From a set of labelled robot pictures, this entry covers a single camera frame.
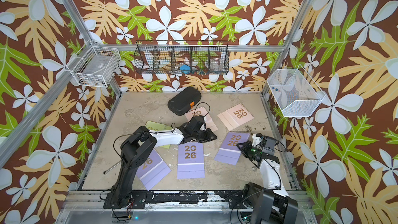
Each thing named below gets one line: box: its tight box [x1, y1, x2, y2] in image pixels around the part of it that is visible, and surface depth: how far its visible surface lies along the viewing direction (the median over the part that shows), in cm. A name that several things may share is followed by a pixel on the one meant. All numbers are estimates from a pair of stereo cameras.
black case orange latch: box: [167, 86, 202, 116], surface depth 110 cm
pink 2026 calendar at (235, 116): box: [217, 103, 255, 132], surface depth 107 cm
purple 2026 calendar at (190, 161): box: [177, 141, 205, 180], surface depth 88 cm
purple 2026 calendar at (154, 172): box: [135, 148, 172, 192], surface depth 83 cm
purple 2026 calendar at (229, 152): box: [214, 131, 251, 166], surface depth 90 cm
